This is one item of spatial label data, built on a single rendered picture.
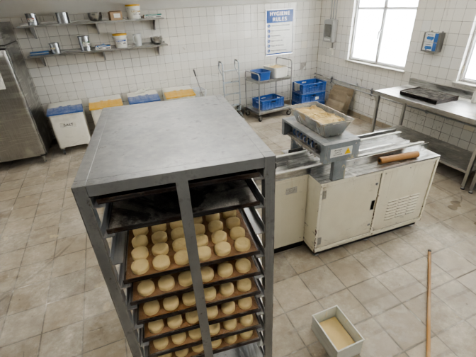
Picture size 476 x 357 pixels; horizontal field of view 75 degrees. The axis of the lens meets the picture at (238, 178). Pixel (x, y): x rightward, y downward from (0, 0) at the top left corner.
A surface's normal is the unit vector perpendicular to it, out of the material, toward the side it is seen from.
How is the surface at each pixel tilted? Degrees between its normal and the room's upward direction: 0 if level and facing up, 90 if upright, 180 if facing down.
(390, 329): 0
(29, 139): 90
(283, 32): 90
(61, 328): 0
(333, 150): 90
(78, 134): 93
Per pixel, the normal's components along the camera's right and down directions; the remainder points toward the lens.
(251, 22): 0.38, 0.44
